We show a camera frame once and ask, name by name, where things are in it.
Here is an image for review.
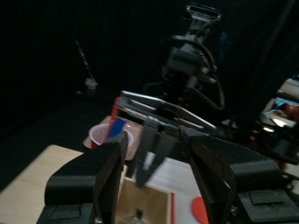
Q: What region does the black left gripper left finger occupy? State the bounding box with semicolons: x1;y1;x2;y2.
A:
35;131;131;224

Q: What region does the blue dough cutter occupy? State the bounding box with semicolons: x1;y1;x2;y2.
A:
107;96;129;138

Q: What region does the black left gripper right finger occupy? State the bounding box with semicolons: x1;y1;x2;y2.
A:
189;135;299;224

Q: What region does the thin diagonal brace rod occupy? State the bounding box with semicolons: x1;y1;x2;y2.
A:
73;37;95;80

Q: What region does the red plastic cup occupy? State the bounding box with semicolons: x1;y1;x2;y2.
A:
89;123;135;161

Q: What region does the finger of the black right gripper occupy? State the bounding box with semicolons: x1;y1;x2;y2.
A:
135;118;161;187
151;130;182;176

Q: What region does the white cutting board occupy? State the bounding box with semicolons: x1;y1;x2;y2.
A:
0;143;209;224

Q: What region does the red drawer with wooden knob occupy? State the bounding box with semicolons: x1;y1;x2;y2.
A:
170;192;177;224

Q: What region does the white frame foot block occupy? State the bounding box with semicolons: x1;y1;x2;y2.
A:
83;77;99;91

